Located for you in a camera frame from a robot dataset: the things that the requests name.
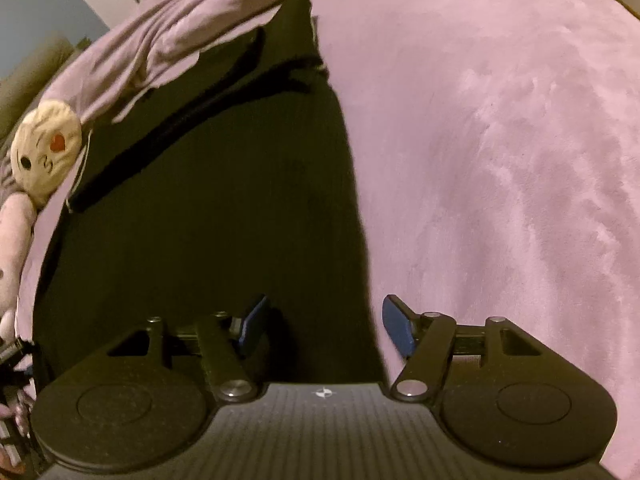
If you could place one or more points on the olive green headboard cushion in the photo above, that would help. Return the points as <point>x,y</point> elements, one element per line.
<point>29,77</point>

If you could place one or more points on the pink plush toy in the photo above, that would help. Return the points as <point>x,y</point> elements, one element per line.
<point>18,216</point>

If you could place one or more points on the yellow kiss emoji pillow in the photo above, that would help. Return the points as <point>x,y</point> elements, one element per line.
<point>44,149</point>

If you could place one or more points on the black knit garment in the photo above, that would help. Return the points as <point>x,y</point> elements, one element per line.
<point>231,184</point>

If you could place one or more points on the purple crumpled blanket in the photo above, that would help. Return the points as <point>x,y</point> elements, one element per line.
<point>143,49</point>

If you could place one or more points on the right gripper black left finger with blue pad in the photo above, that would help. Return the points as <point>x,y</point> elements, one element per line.
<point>152,400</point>

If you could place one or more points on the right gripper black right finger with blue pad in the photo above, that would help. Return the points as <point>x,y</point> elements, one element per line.
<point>497,391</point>

